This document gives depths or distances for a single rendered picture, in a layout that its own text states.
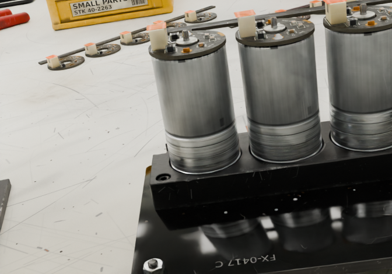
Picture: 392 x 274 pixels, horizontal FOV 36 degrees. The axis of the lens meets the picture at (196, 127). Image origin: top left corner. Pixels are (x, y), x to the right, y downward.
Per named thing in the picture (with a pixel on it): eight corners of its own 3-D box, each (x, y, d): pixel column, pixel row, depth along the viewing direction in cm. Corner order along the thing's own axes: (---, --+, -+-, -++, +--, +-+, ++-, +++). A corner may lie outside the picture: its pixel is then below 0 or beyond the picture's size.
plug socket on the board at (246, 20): (265, 35, 19) (262, 14, 19) (237, 39, 19) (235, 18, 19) (262, 28, 20) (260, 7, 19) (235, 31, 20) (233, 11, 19)
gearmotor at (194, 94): (246, 191, 20) (226, 45, 18) (173, 201, 20) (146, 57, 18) (240, 157, 23) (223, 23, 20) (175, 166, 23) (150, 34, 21)
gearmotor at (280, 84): (330, 180, 20) (320, 31, 18) (256, 190, 20) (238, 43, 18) (316, 147, 22) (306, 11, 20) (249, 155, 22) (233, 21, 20)
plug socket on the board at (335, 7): (355, 21, 19) (354, 0, 18) (328, 25, 19) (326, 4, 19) (349, 15, 19) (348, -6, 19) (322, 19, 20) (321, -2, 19)
